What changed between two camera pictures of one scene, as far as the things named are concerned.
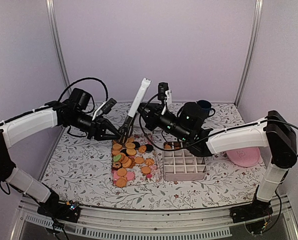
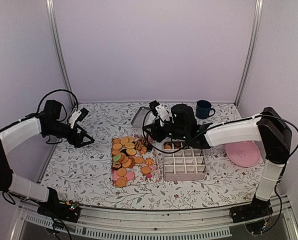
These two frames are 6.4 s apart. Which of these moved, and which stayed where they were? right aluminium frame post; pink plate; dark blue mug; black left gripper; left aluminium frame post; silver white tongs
Moved: black left gripper; silver white tongs
Stayed: right aluminium frame post; pink plate; left aluminium frame post; dark blue mug
